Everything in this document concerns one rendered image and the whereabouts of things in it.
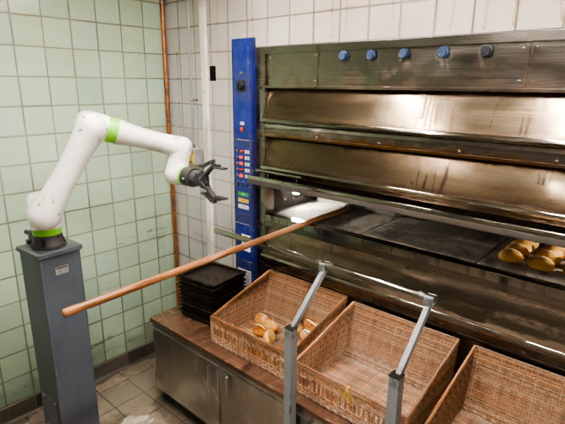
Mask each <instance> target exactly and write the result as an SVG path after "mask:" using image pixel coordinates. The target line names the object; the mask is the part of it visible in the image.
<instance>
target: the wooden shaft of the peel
mask: <svg viewBox="0 0 565 424"><path fill-rule="evenodd" d="M347 210H348V208H347V207H346V206H344V207H341V208H339V209H335V210H332V211H330V212H327V213H325V214H322V215H319V216H316V217H314V218H311V219H309V220H305V221H302V222H300V223H297V224H295V225H291V226H289V227H286V228H283V229H281V230H279V231H274V232H273V233H270V234H267V235H264V236H261V237H258V238H256V239H254V240H251V241H248V242H245V243H242V244H240V245H238V246H233V247H231V248H229V249H226V250H223V251H221V252H217V253H215V254H212V255H210V256H207V257H203V258H201V259H198V260H196V261H193V262H190V263H187V264H185V265H182V266H180V267H177V268H173V269H171V270H168V271H166V272H164V273H159V274H157V275H155V276H152V277H149V278H146V279H143V280H140V281H139V282H136V283H133V284H130V285H127V286H124V287H122V288H120V289H116V290H114V291H111V292H108V293H106V294H102V295H99V296H97V297H95V298H92V299H88V300H86V301H83V302H81V303H78V304H76V305H72V306H69V307H67V308H65V309H63V310H62V315H63V316H64V317H68V316H71V315H75V314H77V313H79V312H82V311H84V310H88V309H91V308H92V307H95V306H97V305H101V304H103V303H106V302H109V301H110V300H113V299H117V298H119V297H121V296H124V295H127V294H130V293H132V292H135V291H137V290H139V289H143V288H145V287H148V286H151V285H152V284H156V283H159V282H161V281H163V280H166V279H169V278H172V277H174V276H177V275H179V274H181V273H185V272H187V271H190V270H192V269H195V268H198V267H201V266H203V265H205V264H208V263H210V262H214V261H216V260H219V259H221V258H223V257H227V256H229V255H232V254H234V253H237V252H240V251H243V250H245V249H247V248H250V247H252V246H256V245H258V244H261V243H263V242H265V241H269V240H271V239H274V238H276V237H279V236H282V235H285V234H287V233H289V232H292V231H295V230H298V229H300V228H303V227H305V226H307V225H311V224H313V223H316V222H318V221H321V220H324V219H327V218H329V217H331V216H334V215H338V214H339V213H342V212H345V211H347Z"/></svg>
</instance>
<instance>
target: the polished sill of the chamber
mask: <svg viewBox="0 0 565 424"><path fill-rule="evenodd" d="M266 221H270V222H273V223H277V224H279V225H285V226H291V225H295V224H297V223H300V222H302V221H304V220H301V219H297V218H293V217H290V216H286V215H280V214H277V213H273V212H271V213H268V214H266ZM299 230H301V231H307V232H310V233H314V234H317V235H321V236H326V237H329V238H333V239H336V240H339V241H344V242H348V243H351V244H355V245H358V246H364V247H367V248H370V249H373V250H377V251H380V252H386V253H389V254H392V255H395V256H399V257H404V258H408V259H411V260H414V261H417V262H423V263H426V264H430V265H433V266H436V267H439V268H445V269H448V270H452V271H455V272H458V273H464V274H467V275H470V276H473V277H477V278H482V279H486V280H489V281H492V282H495V283H499V284H504V285H508V286H511V287H514V288H517V289H523V290H526V291H530V292H533V293H537V294H542V295H545V296H548V297H552V298H555V299H560V300H564V301H565V285H562V284H556V283H553V282H549V281H546V280H542V279H539V278H533V277H529V276H525V275H522V274H518V273H512V272H509V271H505V270H502V269H498V268H492V267H489V266H485V265H482V264H478V263H475V262H469V261H465V260H462V259H458V258H454V257H448V256H445V255H441V254H438V253H434V252H428V251H425V250H421V249H418V248H414V247H411V246H405V245H401V244H398V243H394V242H391V241H385V240H381V239H378V238H374V237H370V236H364V235H361V234H357V233H354V232H350V231H344V230H341V229H337V228H334V227H330V226H327V225H321V224H317V223H313V224H311V225H307V226H305V227H303V228H300V229H299Z"/></svg>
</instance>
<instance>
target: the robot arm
mask: <svg viewBox="0 0 565 424"><path fill-rule="evenodd" d="M73 126H74V129H73V131H72V133H71V137H70V139H69V141H68V143H67V145H66V149H65V150H64V152H63V154H62V156H61V159H60V160H59V162H58V163H57V165H56V167H55V170H54V171H53V173H52V174H51V175H50V178H49V179H48V181H47V182H46V184H45V186H44V187H43V188H42V189H41V191H38V192H34V193H31V194H29V195H28V196H27V199H26V200H27V213H26V217H27V221H28V222H29V224H30V230H24V234H26V235H28V236H29V239H26V240H25V241H26V244H30V247H31V249H32V250H35V251H51V250H55V249H59V248H62V247H64V246H65V245H66V244H67V239H66V238H65V237H64V236H63V233H62V226H63V224H62V216H63V213H64V210H65V208H66V205H67V202H68V200H69V198H70V196H71V193H72V191H73V189H74V187H75V186H76V184H77V181H78V179H79V177H80V176H81V174H82V172H83V170H84V168H85V166H86V165H87V163H88V162H89V160H90V159H91V157H92V155H93V153H94V152H95V151H96V150H97V148H98V147H99V145H100V144H101V143H102V141H104V142H108V143H113V144H114V145H122V146H134V147H139V148H144V149H147V150H152V151H157V152H160V153H165V154H167V155H168V156H169V158H168V162H167V164H166V170H165V178H166V180H167V181H168V182H169V183H170V184H173V185H185V186H188V187H192V188H194V187H200V188H201V189H202V192H200V194H202V195H203V196H204V197H205V198H206V199H207V200H208V201H209V202H210V203H212V204H216V203H217V201H222V200H227V199H229V198H226V197H223V196H216V194H215V193H214V191H213V189H212V188H211V186H210V185H209V174H210V173H211V172H212V171H213V170H214V169H219V170H227V169H228V168H227V167H221V165H220V164H217V163H216V160H215V159H213V160H210V161H208V162H206V163H204V164H203V165H199V167H201V171H199V170H198V169H197V168H195V167H189V166H188V165H189V161H190V157H191V155H192V152H193V144H192V142H191V141H190V140H189V139H188V138H186V137H183V136H177V135H168V134H164V133H161V132H157V131H154V130H148V129H145V128H142V127H139V126H137V125H133V124H131V123H129V122H126V121H124V120H122V119H115V118H113V117H110V116H107V115H105V114H100V113H97V112H93V111H90V110H84V111H82V112H80V113H78V114H77V115H76V117H75V118H74V121H73ZM209 165H210V166H209ZM207 166H209V168H208V169H207V170H206V171H204V168H206V167H207ZM207 186H208V187H207Z"/></svg>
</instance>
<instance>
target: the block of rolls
mask: <svg viewBox="0 0 565 424"><path fill-rule="evenodd" d="M539 244H541V243H539V242H537V243H534V242H533V241H527V240H522V239H518V238H517V239H516V240H514V241H512V242H511V244H509V245H508V246H507V247H506V248H505V249H503V250H502V251H500V252H499V259H500V260H502V261H505V262H512V263H521V262H523V260H524V257H528V256H529V253H532V252H533V251H534V248H537V247H538V246H539ZM564 258H565V248H563V247H559V246H552V245H547V244H546V245H545V246H544V247H543V248H542V249H541V250H540V251H539V252H538V253H537V254H536V255H535V256H534V257H532V258H531V259H530V260H529V262H528V265H529V267H530V268H534V269H536V270H540V271H544V272H552V271H553V270H554V269H555V265H559V264H560V263H561V260H563V259H564Z"/></svg>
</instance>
